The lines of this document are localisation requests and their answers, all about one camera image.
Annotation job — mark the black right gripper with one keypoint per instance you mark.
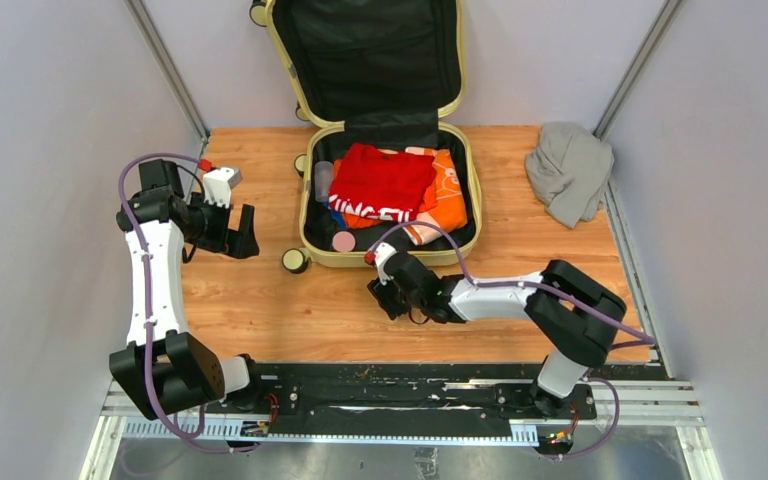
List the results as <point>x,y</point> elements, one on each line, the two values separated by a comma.
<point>384,294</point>

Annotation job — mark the clear plastic cup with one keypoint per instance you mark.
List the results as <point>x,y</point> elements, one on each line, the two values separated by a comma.
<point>323,176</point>

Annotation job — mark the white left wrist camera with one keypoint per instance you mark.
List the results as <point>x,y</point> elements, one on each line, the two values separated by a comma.
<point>218,185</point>

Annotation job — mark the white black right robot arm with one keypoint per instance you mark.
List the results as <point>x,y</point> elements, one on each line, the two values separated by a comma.
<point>579,316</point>

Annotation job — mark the pink round lid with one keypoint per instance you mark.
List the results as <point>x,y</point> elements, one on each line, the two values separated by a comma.
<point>343,241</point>

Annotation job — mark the red printed shirt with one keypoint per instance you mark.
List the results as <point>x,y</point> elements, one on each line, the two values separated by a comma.
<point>367,155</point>

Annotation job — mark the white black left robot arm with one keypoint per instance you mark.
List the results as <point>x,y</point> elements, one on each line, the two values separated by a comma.
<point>173,206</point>

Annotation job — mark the orange white patterned garment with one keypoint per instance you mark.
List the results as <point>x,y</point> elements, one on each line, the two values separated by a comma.
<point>444,204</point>

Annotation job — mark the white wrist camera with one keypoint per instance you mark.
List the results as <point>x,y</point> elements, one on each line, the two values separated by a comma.
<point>218,185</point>
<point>380,256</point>

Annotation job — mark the cream suitcase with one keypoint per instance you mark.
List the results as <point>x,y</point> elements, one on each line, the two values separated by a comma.
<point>385,73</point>

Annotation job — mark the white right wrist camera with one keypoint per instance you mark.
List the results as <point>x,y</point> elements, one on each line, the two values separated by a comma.
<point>380,256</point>

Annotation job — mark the blue garment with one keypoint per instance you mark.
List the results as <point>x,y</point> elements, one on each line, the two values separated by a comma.
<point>338,218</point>

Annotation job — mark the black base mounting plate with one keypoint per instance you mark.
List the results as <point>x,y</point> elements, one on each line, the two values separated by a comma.
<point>466,400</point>

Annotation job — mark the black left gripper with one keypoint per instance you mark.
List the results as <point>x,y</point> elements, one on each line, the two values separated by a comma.
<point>240,243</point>

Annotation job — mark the grey crumpled cloth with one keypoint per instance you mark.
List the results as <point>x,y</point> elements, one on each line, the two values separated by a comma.
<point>568,171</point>

